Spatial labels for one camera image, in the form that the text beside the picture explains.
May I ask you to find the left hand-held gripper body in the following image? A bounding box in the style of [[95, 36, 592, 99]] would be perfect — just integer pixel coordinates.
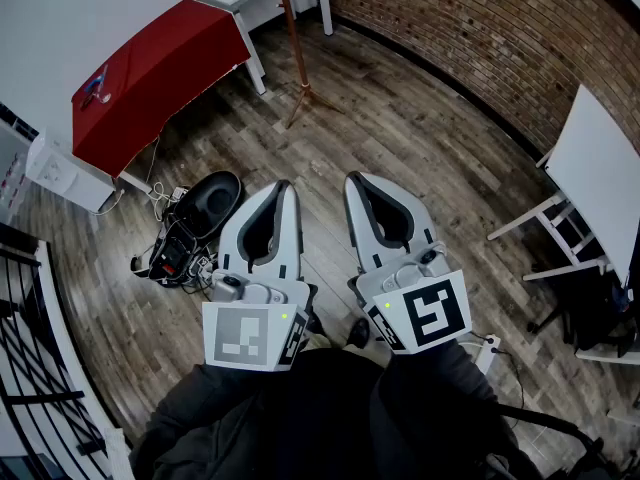
[[201, 268, 318, 372]]

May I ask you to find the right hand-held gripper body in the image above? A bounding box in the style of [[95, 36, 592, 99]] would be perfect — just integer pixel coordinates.
[[348, 240, 472, 355]]

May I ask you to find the wooden coat stand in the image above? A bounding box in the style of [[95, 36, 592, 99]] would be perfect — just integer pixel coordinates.
[[272, 0, 347, 130]]

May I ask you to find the person's left forearm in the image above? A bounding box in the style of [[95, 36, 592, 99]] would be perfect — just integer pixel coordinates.
[[132, 360, 281, 480]]

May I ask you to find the person's right forearm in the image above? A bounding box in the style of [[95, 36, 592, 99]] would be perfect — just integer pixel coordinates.
[[382, 340, 506, 469]]

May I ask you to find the black open equipment case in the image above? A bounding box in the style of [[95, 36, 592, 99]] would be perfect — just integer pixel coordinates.
[[131, 169, 247, 290]]

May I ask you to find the white power strip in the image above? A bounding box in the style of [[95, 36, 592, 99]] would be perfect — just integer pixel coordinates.
[[471, 333, 503, 375]]

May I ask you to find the person's black shoe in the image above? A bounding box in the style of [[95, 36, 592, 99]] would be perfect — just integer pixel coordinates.
[[346, 317, 372, 349]]

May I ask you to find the person's dark jacket torso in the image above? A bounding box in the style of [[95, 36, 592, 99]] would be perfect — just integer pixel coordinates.
[[234, 347, 396, 480]]

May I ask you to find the black office chair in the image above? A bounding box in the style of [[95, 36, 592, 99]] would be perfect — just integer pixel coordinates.
[[527, 267, 640, 360]]

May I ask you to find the red tablecloth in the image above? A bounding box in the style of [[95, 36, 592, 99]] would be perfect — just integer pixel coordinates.
[[71, 0, 253, 179]]

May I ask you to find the white plastic cabinet unit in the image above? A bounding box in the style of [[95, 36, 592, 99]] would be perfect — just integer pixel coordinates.
[[24, 127, 119, 214]]

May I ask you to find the white folding table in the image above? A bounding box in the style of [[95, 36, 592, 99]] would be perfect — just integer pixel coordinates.
[[487, 83, 640, 285]]

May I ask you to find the black metal railing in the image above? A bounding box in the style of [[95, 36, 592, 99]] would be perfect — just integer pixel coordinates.
[[0, 222, 109, 480]]

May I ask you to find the white shelf with small items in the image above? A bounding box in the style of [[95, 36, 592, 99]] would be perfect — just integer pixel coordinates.
[[0, 102, 40, 219]]

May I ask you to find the thin white floor cable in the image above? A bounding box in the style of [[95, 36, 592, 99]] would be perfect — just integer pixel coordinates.
[[97, 135, 187, 222]]

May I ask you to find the thick black cable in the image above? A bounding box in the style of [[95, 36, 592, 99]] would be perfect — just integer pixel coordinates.
[[492, 401, 619, 480]]

